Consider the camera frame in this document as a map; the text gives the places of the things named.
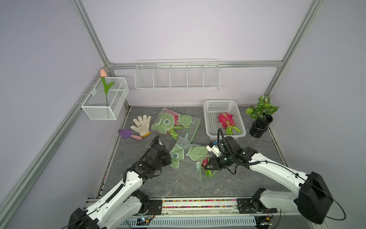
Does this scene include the zip-top bag green print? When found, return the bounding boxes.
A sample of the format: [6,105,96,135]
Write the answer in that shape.
[169,137,217,180]
[151,108,201,143]

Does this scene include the pink dragon fruit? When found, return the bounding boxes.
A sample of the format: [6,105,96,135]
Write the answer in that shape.
[218,112,242,135]
[201,158,214,178]

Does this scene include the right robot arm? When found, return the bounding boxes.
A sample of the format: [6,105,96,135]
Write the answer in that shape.
[204,129,335,224]

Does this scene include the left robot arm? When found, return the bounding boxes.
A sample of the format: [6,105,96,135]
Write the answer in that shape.
[64,135,172,229]

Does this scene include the dragon fruit in far bag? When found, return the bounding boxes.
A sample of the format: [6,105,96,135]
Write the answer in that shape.
[166,110,179,140]

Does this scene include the white knit glove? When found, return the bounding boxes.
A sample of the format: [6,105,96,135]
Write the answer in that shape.
[130,114,151,137]

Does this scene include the purple pink spatula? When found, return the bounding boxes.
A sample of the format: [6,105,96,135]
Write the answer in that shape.
[118,129,144,141]

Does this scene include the white plastic basket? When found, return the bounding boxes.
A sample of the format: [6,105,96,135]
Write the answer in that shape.
[204,100,246,140]

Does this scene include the potted green plant black vase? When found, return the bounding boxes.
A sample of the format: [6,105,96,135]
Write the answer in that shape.
[246,94,279,138]

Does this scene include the artificial pink tulip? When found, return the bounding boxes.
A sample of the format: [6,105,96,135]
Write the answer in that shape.
[100,69,115,106]

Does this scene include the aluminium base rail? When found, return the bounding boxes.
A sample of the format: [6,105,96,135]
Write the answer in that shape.
[85,196,321,219]

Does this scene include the white vented cable duct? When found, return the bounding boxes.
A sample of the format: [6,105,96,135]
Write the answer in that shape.
[118,216,257,229]

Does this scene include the white mesh wall box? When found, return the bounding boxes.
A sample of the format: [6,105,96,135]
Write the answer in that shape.
[81,77,129,120]

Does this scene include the white wire wall shelf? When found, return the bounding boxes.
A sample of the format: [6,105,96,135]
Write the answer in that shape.
[134,59,221,90]

